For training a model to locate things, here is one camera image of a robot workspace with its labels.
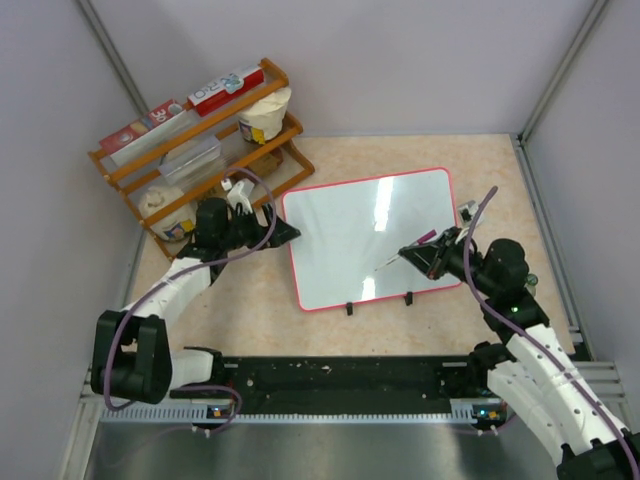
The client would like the red white foil box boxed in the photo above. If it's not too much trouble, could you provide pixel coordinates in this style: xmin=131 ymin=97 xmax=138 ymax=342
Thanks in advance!
xmin=187 ymin=65 xmax=265 ymax=117

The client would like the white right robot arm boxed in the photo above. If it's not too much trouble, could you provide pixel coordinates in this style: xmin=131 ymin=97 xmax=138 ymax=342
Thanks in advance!
xmin=398 ymin=227 xmax=639 ymax=479

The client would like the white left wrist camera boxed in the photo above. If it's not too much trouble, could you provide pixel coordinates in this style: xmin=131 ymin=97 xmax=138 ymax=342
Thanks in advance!
xmin=221 ymin=179 xmax=255 ymax=214

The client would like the white bag lower shelf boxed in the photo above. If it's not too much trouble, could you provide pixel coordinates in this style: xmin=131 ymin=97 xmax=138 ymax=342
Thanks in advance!
xmin=137 ymin=185 xmax=198 ymax=244

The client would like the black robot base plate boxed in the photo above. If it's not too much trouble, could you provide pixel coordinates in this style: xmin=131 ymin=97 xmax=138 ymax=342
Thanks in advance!
xmin=213 ymin=356 xmax=497 ymax=414

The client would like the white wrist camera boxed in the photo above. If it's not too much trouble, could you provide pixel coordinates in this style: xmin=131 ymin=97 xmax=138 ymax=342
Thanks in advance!
xmin=221 ymin=179 xmax=255 ymax=214
xmin=457 ymin=200 xmax=479 ymax=232

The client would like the magenta-capped whiteboard marker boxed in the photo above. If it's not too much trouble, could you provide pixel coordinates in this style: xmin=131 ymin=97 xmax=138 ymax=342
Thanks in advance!
xmin=373 ymin=228 xmax=438 ymax=273

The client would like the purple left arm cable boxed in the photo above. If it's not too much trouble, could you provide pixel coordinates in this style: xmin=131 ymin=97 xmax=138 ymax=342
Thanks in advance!
xmin=101 ymin=166 xmax=278 ymax=435

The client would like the pink-framed whiteboard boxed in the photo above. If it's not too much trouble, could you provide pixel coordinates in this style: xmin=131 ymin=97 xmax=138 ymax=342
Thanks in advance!
xmin=281 ymin=167 xmax=460 ymax=312

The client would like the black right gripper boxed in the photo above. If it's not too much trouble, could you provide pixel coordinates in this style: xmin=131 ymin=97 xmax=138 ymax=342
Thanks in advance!
xmin=400 ymin=226 xmax=498 ymax=297

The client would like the red grey wrap box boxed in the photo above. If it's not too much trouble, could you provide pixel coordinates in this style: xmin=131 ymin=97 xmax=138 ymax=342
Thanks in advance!
xmin=99 ymin=99 xmax=195 ymax=167

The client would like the orange wooden shelf rack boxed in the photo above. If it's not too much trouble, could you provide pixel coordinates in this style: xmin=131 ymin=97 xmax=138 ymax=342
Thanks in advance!
xmin=88 ymin=58 xmax=315 ymax=259

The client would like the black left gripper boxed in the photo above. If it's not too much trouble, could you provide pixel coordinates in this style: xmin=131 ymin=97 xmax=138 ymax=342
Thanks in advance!
xmin=219 ymin=202 xmax=299 ymax=252

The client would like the dark brown small box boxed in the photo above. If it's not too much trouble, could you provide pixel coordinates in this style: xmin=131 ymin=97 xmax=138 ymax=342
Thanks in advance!
xmin=248 ymin=152 xmax=284 ymax=178

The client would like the silver foil box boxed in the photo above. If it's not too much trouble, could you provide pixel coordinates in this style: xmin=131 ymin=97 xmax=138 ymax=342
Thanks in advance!
xmin=158 ymin=136 xmax=221 ymax=185

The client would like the white bag shelf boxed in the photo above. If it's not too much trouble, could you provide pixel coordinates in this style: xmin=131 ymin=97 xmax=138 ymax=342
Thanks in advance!
xmin=237 ymin=87 xmax=292 ymax=145
xmin=137 ymin=185 xmax=198 ymax=244

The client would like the white bag upper shelf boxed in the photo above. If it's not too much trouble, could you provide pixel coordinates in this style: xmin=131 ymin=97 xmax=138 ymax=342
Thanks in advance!
xmin=237 ymin=87 xmax=292 ymax=145

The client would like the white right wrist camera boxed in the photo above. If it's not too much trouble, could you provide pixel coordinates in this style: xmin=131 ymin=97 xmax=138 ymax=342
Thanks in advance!
xmin=457 ymin=200 xmax=479 ymax=232

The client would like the clear tape roll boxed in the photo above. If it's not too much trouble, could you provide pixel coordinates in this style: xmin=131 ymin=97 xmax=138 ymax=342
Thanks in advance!
xmin=525 ymin=273 xmax=538 ymax=289

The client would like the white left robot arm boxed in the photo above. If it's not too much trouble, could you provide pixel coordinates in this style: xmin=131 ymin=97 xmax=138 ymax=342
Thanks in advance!
xmin=90 ymin=198 xmax=301 ymax=404

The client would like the grey slotted cable duct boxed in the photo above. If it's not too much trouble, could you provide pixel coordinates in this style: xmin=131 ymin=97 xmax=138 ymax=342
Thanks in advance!
xmin=100 ymin=398 xmax=509 ymax=427

